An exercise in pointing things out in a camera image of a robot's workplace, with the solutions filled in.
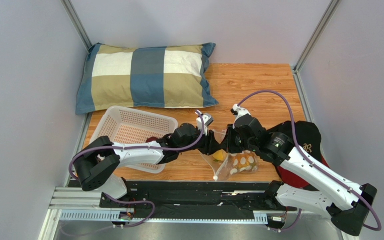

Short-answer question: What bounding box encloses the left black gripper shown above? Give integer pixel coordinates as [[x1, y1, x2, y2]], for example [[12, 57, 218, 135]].
[[178, 126, 221, 157]]

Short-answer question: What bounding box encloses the fake orange fruit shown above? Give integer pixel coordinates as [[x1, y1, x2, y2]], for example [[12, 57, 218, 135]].
[[212, 149, 228, 162]]

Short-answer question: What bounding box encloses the clear zip top bag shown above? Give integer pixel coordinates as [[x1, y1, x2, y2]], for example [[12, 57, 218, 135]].
[[200, 129, 259, 182]]

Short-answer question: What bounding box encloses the fake purple plum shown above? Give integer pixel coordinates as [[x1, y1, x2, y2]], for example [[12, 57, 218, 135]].
[[146, 137, 159, 143]]

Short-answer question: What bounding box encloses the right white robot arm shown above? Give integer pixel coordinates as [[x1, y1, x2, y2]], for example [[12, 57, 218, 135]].
[[222, 114, 378, 237]]

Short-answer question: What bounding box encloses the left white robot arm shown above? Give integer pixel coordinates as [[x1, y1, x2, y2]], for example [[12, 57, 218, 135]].
[[69, 123, 222, 200]]

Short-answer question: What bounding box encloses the fake orange pineapple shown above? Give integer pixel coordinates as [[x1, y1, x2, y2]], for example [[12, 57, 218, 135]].
[[229, 151, 258, 175]]

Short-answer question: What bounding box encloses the black embroidered cap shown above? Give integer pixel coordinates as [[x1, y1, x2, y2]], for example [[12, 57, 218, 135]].
[[268, 121, 323, 162]]

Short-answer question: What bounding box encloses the white perforated plastic basket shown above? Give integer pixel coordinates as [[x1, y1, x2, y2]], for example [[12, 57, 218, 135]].
[[88, 105, 179, 175]]

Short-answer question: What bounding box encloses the blue beige checked pillow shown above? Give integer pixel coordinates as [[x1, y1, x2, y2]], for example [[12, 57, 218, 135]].
[[75, 42, 218, 115]]

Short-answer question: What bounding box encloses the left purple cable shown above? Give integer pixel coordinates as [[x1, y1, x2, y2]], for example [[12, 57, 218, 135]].
[[68, 109, 210, 229]]

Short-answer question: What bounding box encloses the purple cable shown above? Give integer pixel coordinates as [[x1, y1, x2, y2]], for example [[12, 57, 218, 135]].
[[236, 89, 383, 232], [68, 109, 210, 229]]

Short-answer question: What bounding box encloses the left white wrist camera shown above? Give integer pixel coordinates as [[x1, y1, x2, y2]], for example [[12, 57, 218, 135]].
[[196, 110, 214, 136]]

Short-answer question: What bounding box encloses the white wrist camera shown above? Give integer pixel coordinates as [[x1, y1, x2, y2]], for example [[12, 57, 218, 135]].
[[196, 110, 214, 136], [231, 104, 251, 121]]

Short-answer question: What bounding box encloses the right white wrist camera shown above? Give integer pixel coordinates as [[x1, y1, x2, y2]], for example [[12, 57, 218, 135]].
[[231, 104, 251, 121]]

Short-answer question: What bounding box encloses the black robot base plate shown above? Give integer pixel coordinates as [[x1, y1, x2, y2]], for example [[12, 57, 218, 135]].
[[68, 179, 333, 221]]

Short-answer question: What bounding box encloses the white slotted cable duct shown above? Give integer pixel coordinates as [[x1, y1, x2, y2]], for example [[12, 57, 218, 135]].
[[59, 210, 269, 225]]

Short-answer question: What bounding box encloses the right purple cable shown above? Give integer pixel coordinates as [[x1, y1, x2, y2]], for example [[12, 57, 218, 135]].
[[236, 89, 383, 232]]

